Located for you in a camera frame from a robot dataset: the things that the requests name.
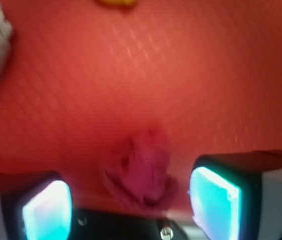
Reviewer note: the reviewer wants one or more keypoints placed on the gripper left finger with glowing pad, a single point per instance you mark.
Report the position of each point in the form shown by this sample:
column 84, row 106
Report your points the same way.
column 35, row 206

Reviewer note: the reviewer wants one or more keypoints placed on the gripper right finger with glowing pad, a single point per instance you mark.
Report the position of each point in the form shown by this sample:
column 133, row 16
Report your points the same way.
column 238, row 196

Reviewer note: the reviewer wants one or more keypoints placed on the red paper ball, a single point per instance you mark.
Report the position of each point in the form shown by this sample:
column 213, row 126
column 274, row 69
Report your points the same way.
column 135, row 172

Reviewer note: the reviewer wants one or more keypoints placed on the red plastic tray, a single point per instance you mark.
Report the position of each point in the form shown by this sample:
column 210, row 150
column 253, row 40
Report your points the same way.
column 83, row 76

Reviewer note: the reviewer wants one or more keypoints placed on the yellow rubber duck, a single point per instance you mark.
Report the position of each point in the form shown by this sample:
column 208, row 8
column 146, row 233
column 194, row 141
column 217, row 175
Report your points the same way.
column 117, row 4

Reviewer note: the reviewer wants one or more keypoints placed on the black metal bracket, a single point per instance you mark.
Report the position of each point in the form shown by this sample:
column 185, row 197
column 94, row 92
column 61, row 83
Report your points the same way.
column 90, row 224

